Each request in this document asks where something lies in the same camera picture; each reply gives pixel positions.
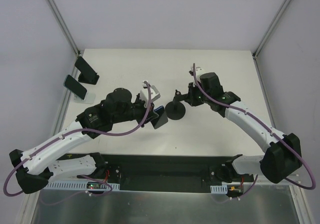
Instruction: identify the black round-base clamp stand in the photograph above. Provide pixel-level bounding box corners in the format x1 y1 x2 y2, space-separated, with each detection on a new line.
165 89 188 121

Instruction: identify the smartphone with blue edge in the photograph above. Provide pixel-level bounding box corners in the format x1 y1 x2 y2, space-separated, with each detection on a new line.
150 105 169 130

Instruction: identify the white folding phone stand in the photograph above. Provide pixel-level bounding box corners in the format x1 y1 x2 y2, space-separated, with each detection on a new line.
73 92 96 105

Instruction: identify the black smartphone with teal edge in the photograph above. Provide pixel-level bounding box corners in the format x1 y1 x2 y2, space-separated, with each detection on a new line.
63 74 87 100

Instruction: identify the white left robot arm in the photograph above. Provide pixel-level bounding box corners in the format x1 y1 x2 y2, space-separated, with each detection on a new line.
3 83 161 197

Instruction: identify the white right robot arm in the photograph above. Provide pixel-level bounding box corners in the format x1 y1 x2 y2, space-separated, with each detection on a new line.
185 69 302 184

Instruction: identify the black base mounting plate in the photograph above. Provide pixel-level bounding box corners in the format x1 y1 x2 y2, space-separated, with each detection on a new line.
77 152 253 192

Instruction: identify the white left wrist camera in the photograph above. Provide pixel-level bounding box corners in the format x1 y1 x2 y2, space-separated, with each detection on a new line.
139 81 161 108

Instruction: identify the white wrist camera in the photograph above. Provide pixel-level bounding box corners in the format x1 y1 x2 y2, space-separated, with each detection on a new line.
139 81 161 108
189 66 206 82

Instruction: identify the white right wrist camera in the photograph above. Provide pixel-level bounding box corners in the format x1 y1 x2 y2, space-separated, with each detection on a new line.
189 66 206 82

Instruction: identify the white slotted cable duct right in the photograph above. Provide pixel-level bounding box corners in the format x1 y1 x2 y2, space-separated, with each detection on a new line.
210 184 228 195

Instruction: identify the white slotted cable duct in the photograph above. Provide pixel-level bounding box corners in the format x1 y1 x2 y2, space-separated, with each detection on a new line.
44 180 120 192
210 184 228 195

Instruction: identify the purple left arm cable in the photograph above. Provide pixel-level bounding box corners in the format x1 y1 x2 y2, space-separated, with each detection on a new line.
2 81 153 197

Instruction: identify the white slotted cable duct left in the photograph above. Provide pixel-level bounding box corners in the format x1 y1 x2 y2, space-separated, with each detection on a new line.
44 180 120 192

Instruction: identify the aluminium frame rail left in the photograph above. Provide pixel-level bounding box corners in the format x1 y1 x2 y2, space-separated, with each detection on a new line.
45 0 81 57

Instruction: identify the aluminium frame rail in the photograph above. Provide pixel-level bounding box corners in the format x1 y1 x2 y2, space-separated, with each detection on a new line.
252 0 293 60
45 0 81 57

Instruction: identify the aluminium frame rail right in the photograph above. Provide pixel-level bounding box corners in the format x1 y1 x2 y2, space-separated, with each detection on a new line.
252 0 293 60

